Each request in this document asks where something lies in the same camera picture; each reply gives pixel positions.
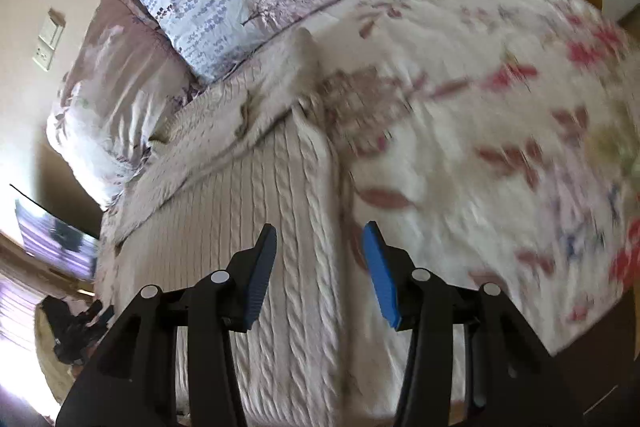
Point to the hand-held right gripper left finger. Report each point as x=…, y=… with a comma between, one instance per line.
x=260, y=268

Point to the dark framed screen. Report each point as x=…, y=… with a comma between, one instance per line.
x=55, y=237

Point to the floral bedspread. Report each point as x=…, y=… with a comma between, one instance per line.
x=475, y=107

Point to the white wall switch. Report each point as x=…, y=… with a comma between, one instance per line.
x=49, y=39

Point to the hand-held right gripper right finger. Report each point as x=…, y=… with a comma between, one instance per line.
x=380, y=277

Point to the pink floral pillow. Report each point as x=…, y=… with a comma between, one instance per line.
x=115, y=107

